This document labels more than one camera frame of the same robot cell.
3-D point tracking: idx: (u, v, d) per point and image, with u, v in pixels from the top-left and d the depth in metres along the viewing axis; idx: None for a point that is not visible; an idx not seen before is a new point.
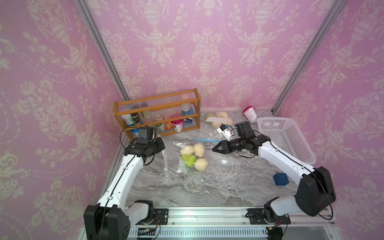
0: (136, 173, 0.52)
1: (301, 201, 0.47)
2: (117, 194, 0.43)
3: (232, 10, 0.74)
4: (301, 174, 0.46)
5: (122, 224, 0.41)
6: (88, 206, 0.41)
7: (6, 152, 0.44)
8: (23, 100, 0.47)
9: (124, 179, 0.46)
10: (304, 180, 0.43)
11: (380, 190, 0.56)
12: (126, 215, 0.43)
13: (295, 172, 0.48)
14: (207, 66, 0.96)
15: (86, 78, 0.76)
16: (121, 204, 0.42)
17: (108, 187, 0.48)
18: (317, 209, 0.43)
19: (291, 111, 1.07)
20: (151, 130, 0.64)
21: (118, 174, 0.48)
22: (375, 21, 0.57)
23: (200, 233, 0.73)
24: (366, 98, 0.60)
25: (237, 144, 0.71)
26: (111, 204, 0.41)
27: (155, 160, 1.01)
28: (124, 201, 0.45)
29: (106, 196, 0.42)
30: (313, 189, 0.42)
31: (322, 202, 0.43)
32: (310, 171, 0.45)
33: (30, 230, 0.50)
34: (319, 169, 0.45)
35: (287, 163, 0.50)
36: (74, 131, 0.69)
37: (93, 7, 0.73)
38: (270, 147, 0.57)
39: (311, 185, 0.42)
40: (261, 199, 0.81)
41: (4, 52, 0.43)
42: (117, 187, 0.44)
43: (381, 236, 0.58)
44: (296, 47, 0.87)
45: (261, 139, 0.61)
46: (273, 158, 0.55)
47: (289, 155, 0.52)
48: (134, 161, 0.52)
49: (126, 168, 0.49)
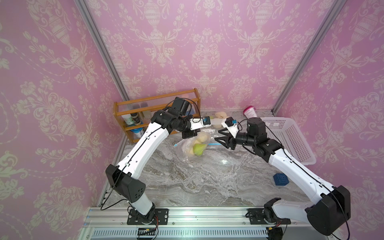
0: (159, 142, 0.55)
1: (313, 219, 0.45)
2: (134, 163, 0.44)
3: (232, 10, 0.74)
4: (320, 193, 0.42)
5: (134, 189, 0.44)
6: (109, 165, 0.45)
7: (6, 152, 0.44)
8: (23, 100, 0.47)
9: (145, 148, 0.47)
10: (323, 201, 0.40)
11: (381, 190, 0.56)
12: (139, 181, 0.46)
13: (312, 190, 0.44)
14: (207, 66, 0.96)
15: (86, 78, 0.76)
16: (136, 173, 0.44)
17: (128, 152, 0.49)
18: (331, 229, 0.41)
19: (291, 111, 1.07)
20: (186, 106, 0.59)
21: (140, 142, 0.48)
22: (375, 21, 0.57)
23: (200, 233, 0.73)
24: (366, 98, 0.60)
25: (243, 138, 0.65)
26: (126, 170, 0.43)
27: (155, 160, 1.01)
28: (141, 170, 0.47)
29: (125, 160, 0.45)
30: (333, 211, 0.39)
31: (337, 221, 0.40)
32: (329, 191, 0.42)
33: (30, 230, 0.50)
34: (337, 188, 0.42)
35: (303, 178, 0.46)
36: (74, 131, 0.69)
37: (93, 7, 0.73)
38: (283, 158, 0.52)
39: (330, 207, 0.39)
40: (261, 199, 0.81)
41: (4, 52, 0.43)
42: (137, 155, 0.45)
43: (381, 236, 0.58)
44: (296, 47, 0.87)
45: (274, 145, 0.56)
46: (287, 170, 0.51)
47: (305, 168, 0.48)
48: (157, 132, 0.49)
49: (148, 137, 0.48)
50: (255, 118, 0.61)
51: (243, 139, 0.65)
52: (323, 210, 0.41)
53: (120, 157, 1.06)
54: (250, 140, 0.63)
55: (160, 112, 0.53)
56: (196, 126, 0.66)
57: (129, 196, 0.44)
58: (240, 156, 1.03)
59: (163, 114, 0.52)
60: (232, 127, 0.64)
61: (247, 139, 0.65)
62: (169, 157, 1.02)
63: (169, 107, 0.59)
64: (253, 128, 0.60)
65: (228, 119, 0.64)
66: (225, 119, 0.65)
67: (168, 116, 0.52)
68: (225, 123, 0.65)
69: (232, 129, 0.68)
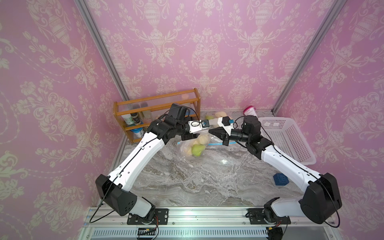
0: (153, 154, 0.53)
1: (306, 209, 0.47)
2: (126, 174, 0.43)
3: (232, 10, 0.74)
4: (307, 181, 0.44)
5: (124, 202, 0.42)
6: (100, 175, 0.42)
7: (6, 152, 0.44)
8: (23, 100, 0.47)
9: (138, 159, 0.45)
10: (310, 188, 0.42)
11: (381, 189, 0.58)
12: (130, 193, 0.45)
13: (301, 179, 0.47)
14: (207, 66, 0.96)
15: (86, 78, 0.76)
16: (127, 185, 0.42)
17: (121, 163, 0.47)
18: (323, 217, 0.42)
19: (291, 110, 1.07)
20: (183, 112, 0.57)
21: (133, 152, 0.46)
22: (375, 21, 0.57)
23: (200, 233, 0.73)
24: (366, 98, 0.60)
25: (238, 134, 0.66)
26: (117, 182, 0.41)
27: (155, 160, 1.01)
28: (133, 182, 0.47)
29: (116, 171, 0.43)
30: (321, 197, 0.41)
31: (328, 210, 0.42)
32: (316, 178, 0.44)
33: (30, 230, 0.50)
34: (324, 175, 0.44)
35: (292, 169, 0.49)
36: (74, 131, 0.69)
37: (93, 7, 0.73)
38: (273, 152, 0.55)
39: (317, 192, 0.41)
40: (261, 199, 0.81)
41: (4, 52, 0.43)
42: (129, 166, 0.44)
43: (382, 236, 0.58)
44: (296, 47, 0.87)
45: (265, 142, 0.60)
46: (278, 164, 0.54)
47: (294, 160, 0.51)
48: (152, 142, 0.48)
49: (142, 147, 0.47)
50: (251, 117, 0.61)
51: (238, 135, 0.66)
52: (312, 198, 0.43)
53: (120, 157, 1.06)
54: (244, 137, 0.65)
55: (156, 121, 0.52)
56: (196, 129, 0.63)
57: (118, 209, 0.42)
58: (240, 156, 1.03)
59: (159, 123, 0.52)
60: (228, 126, 0.67)
61: (242, 135, 0.65)
62: (169, 157, 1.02)
63: (165, 113, 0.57)
64: (248, 127, 0.61)
65: (225, 118, 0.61)
66: (222, 118, 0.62)
67: (165, 126, 0.51)
68: (221, 123, 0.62)
69: (227, 128, 0.67)
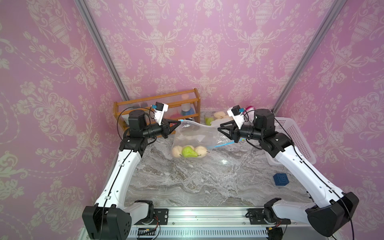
0: (133, 168, 0.50)
1: (314, 219, 0.45)
2: (115, 193, 0.42)
3: (232, 10, 0.74)
4: (328, 199, 0.40)
5: (123, 219, 0.41)
6: (86, 207, 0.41)
7: (6, 152, 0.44)
8: (23, 100, 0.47)
9: (121, 176, 0.45)
10: (332, 208, 0.38)
11: (380, 190, 0.56)
12: (126, 212, 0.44)
13: (321, 195, 0.42)
14: (207, 66, 0.96)
15: (86, 78, 0.76)
16: (120, 203, 0.41)
17: (105, 187, 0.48)
18: (332, 231, 0.41)
19: (291, 111, 1.07)
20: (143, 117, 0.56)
21: (114, 172, 0.46)
22: (375, 21, 0.57)
23: (200, 233, 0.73)
24: (366, 98, 0.60)
25: (249, 131, 0.60)
26: (109, 204, 0.40)
27: (155, 160, 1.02)
28: (123, 199, 0.44)
29: (103, 196, 0.41)
30: (339, 217, 0.37)
31: (338, 225, 0.38)
32: (338, 198, 0.40)
33: (30, 230, 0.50)
34: (347, 195, 0.40)
35: (312, 181, 0.44)
36: (74, 131, 0.69)
37: (93, 7, 0.73)
38: (293, 157, 0.48)
39: (338, 214, 0.37)
40: (261, 199, 0.81)
41: (4, 52, 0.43)
42: (116, 186, 0.43)
43: (381, 236, 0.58)
44: (296, 47, 0.87)
45: (283, 141, 0.51)
46: (293, 168, 0.48)
47: (316, 172, 0.44)
48: (130, 157, 0.49)
49: (123, 164, 0.47)
50: (263, 110, 0.54)
51: (248, 132, 0.60)
52: (329, 216, 0.40)
53: None
54: (256, 134, 0.59)
55: (127, 139, 0.54)
56: (160, 117, 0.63)
57: (118, 233, 0.40)
58: (240, 156, 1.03)
59: (130, 140, 0.54)
60: (238, 116, 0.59)
61: (253, 132, 0.60)
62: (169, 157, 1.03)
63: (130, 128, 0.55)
64: (260, 120, 0.54)
65: (235, 107, 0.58)
66: (232, 108, 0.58)
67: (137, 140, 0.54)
68: (231, 112, 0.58)
69: (237, 119, 0.63)
